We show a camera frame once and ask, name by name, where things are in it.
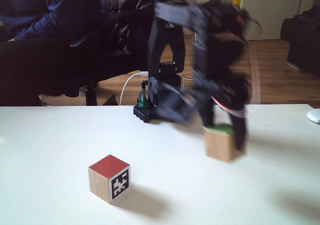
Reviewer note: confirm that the wooden cube green top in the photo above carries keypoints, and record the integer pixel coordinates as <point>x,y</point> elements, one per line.
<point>220,145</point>

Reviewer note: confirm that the black jacket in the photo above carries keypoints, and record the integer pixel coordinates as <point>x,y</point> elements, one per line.
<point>125,0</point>

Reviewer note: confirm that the black sofa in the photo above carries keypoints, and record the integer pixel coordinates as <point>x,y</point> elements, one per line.
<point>302,45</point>

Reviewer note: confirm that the yellow bag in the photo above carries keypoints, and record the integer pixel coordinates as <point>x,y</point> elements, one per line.
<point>236,1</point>

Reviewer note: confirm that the person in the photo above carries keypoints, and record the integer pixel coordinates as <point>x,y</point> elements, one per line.
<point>37,60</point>

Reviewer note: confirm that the wooden cube red top marker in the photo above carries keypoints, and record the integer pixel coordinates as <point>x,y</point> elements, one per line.
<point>100,182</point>

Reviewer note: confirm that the white door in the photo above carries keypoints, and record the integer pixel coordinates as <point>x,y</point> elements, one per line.
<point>275,10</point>

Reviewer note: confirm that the black office chair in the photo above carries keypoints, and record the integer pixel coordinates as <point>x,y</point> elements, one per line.
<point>91,95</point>

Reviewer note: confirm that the white computer mouse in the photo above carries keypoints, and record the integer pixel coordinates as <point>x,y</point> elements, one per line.
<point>314,115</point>

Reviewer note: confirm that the green table clamp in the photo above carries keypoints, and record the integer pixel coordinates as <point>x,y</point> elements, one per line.
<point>143,101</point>

